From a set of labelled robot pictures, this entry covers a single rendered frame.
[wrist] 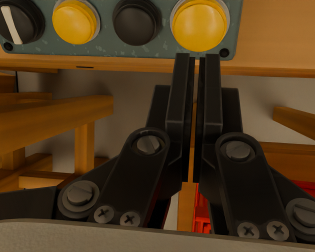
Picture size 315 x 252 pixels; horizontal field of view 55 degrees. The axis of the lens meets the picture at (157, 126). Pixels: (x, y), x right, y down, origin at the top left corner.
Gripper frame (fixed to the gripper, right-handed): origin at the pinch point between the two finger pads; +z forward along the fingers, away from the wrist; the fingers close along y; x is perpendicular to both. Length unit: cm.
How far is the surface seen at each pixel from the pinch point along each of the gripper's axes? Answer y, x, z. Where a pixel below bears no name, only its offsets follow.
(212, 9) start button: 0.6, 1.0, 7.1
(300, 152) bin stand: 10.7, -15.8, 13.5
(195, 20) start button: -0.2, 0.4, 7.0
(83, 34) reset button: -6.4, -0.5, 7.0
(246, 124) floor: 19, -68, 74
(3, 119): -30.0, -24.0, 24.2
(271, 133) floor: 28, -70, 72
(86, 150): -32, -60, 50
